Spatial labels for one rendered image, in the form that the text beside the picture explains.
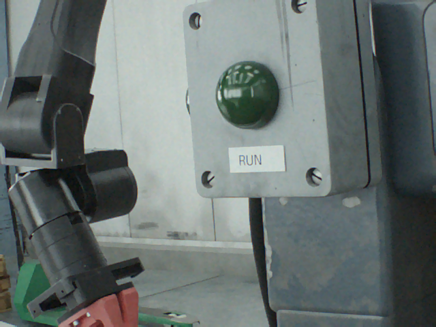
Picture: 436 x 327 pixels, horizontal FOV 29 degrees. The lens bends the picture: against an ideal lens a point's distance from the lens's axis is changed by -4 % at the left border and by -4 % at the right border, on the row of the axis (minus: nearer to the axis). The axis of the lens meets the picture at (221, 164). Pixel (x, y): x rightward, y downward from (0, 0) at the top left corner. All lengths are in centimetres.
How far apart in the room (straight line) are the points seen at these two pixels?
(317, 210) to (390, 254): 4
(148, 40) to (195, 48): 730
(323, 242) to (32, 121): 40
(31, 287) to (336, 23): 570
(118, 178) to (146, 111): 690
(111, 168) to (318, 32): 51
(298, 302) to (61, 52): 41
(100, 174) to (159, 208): 690
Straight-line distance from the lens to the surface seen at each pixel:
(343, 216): 42
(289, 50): 38
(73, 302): 74
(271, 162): 38
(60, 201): 79
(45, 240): 78
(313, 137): 37
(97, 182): 83
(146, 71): 772
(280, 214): 44
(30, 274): 608
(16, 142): 80
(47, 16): 81
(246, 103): 37
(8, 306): 650
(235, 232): 720
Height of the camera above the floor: 128
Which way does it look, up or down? 3 degrees down
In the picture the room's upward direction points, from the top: 5 degrees counter-clockwise
